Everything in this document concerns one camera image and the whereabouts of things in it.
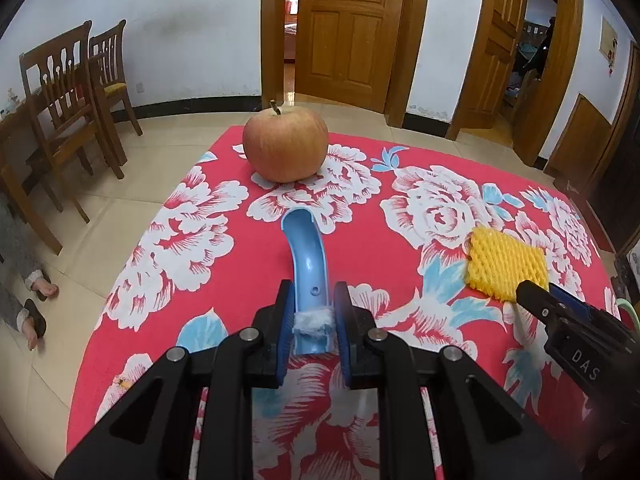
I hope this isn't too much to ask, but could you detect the wooden wall panel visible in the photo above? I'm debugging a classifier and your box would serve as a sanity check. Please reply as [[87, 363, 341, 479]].
[[542, 92, 613, 192]]

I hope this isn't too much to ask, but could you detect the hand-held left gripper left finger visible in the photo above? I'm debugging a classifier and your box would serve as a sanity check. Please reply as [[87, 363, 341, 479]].
[[55, 279, 297, 480]]

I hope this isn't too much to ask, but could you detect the red floral tablecloth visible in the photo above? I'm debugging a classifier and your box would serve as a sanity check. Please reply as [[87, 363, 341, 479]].
[[65, 125, 623, 480]]

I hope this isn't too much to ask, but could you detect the beige wall fuse box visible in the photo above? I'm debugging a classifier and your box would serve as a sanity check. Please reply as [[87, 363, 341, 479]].
[[599, 16, 619, 59]]

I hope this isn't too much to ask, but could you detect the blue curved plastic piece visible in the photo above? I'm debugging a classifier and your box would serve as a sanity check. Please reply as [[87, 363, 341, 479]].
[[280, 207, 334, 357]]

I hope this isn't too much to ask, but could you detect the wooden chair yellow cushion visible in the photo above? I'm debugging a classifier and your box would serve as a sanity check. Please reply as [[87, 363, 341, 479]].
[[88, 19, 144, 167]]

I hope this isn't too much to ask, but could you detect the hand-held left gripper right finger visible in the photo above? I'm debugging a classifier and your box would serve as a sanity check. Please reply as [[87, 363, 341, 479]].
[[332, 281, 581, 480]]

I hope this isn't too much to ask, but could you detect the red bucket green rim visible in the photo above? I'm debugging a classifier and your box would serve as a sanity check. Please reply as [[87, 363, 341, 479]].
[[614, 297, 640, 333]]

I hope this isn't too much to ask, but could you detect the apple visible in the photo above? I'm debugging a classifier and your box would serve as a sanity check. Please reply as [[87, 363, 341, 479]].
[[242, 100, 330, 184]]

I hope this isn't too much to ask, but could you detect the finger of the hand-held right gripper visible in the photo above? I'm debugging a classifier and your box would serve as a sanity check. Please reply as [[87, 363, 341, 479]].
[[549, 283, 608, 322], [515, 280, 565, 332]]

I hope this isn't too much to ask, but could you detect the yellow foam fruit net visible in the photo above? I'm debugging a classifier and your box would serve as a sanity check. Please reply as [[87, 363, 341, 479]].
[[463, 225, 551, 304]]

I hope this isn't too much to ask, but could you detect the wooden panel door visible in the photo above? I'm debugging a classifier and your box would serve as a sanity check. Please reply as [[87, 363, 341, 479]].
[[294, 0, 410, 112], [469, 0, 530, 117]]

